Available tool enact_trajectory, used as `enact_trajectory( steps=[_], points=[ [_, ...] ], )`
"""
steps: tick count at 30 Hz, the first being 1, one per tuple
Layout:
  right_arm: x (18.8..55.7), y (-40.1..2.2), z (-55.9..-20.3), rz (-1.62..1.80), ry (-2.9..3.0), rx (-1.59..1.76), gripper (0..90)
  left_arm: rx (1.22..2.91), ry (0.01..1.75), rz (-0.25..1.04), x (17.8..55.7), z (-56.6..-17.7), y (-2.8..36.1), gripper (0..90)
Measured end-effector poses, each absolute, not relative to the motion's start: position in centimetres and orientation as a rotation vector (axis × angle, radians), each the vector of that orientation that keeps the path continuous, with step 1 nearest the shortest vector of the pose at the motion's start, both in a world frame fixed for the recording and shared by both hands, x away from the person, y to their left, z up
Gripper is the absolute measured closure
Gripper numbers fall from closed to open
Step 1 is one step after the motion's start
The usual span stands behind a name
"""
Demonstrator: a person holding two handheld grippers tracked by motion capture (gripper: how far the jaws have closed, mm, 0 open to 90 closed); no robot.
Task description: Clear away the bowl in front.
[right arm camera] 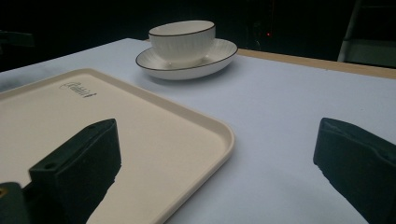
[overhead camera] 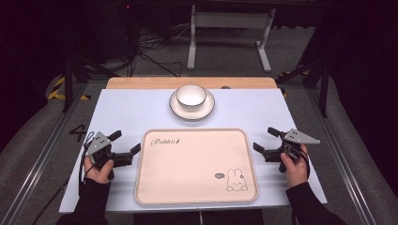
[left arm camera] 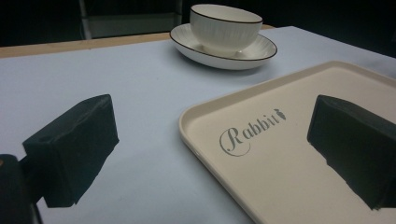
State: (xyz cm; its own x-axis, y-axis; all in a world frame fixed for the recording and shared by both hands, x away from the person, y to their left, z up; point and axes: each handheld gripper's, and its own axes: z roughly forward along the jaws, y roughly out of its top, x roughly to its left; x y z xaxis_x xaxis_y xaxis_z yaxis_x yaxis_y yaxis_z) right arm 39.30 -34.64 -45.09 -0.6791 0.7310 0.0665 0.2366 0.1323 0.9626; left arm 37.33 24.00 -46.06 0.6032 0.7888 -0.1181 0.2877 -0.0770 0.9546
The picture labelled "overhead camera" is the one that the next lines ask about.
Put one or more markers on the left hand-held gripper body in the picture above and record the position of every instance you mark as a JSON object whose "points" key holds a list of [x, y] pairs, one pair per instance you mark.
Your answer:
{"points": [[99, 144]]}

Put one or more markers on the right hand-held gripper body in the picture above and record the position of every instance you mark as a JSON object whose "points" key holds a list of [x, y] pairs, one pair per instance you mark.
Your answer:
{"points": [[295, 137]]}

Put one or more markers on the person's left hand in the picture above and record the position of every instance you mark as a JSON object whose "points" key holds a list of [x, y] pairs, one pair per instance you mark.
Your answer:
{"points": [[99, 173]]}

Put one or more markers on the person's right hand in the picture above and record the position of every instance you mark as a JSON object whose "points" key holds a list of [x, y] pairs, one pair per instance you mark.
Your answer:
{"points": [[295, 172]]}

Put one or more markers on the white table board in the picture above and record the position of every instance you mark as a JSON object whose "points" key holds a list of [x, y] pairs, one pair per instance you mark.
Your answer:
{"points": [[125, 109]]}

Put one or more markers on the black tripod stand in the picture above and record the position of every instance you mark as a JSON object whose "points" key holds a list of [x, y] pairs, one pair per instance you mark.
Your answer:
{"points": [[68, 81], [324, 87]]}

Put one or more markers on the wooden table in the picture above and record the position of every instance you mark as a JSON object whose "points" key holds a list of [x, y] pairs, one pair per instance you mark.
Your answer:
{"points": [[140, 83]]}

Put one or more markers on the pink tray with rabbit print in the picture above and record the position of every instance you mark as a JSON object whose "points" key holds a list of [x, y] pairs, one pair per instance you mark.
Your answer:
{"points": [[194, 168]]}

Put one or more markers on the white plate with dark rim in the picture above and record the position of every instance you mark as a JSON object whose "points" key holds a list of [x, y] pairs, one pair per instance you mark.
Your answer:
{"points": [[208, 111]]}

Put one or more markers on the white bowl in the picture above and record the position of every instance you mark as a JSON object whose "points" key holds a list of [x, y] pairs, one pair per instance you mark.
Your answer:
{"points": [[191, 97]]}

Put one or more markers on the white metal stand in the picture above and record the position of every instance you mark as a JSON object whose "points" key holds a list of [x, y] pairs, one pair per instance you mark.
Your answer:
{"points": [[231, 20]]}

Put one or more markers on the aluminium floor rail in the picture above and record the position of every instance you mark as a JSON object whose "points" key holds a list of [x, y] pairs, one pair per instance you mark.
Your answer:
{"points": [[34, 168], [341, 156]]}

